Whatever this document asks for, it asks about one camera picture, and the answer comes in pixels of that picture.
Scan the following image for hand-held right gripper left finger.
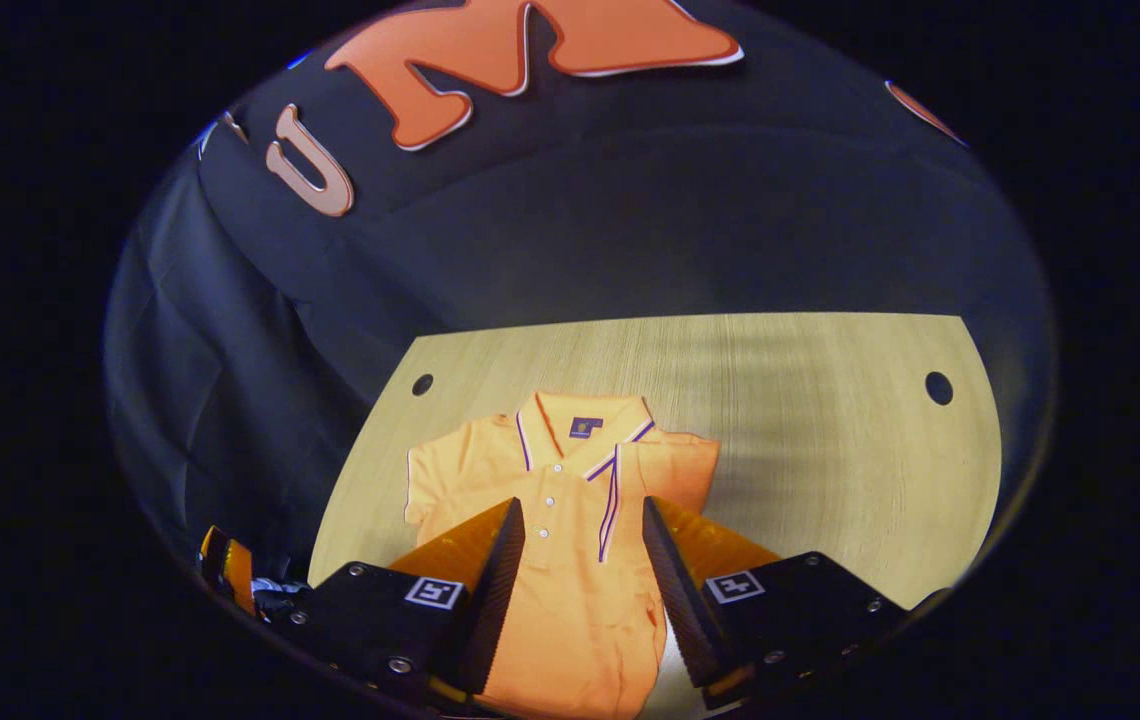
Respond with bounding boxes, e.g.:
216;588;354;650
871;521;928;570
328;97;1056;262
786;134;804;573
282;496;527;709

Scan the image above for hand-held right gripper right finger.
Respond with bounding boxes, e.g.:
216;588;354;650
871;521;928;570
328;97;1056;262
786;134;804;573
641;494;953;711

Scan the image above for orange polo T-shirt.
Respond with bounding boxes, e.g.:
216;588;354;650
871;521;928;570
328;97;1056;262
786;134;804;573
403;392;723;720

